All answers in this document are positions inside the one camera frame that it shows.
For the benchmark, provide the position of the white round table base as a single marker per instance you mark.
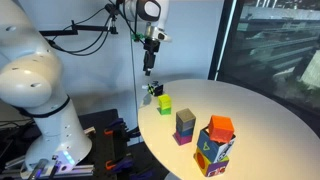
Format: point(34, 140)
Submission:
point(171, 176)

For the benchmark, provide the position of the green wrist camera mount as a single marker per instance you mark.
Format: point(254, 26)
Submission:
point(137, 37)

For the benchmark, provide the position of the orange block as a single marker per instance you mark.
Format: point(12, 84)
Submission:
point(221, 128)

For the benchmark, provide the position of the black perforated robot table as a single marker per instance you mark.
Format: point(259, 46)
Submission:
point(100, 146)

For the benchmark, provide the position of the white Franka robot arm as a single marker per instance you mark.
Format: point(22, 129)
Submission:
point(33, 83)

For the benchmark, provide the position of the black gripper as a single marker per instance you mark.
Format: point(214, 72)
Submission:
point(152, 46)

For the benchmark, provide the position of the blue triangle picture cube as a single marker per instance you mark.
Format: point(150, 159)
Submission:
point(208, 146)

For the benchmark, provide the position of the magenta block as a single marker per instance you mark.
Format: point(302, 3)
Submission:
point(182, 138)

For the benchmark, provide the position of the grey block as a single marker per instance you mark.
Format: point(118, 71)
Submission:
point(185, 119)

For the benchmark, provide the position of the yellow block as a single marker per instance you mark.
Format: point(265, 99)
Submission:
point(164, 101)

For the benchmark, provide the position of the aluminium extrusion rail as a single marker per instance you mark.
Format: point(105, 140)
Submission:
point(80, 170)

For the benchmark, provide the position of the black clamp orange tip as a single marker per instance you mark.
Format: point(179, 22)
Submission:
point(116, 128)
point(121, 166)

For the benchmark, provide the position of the green block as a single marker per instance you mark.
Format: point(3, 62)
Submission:
point(165, 111)

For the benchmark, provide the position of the orange purple picture cube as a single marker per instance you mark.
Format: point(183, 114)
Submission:
point(208, 166)

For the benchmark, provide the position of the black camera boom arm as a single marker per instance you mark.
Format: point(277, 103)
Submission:
point(86, 29)

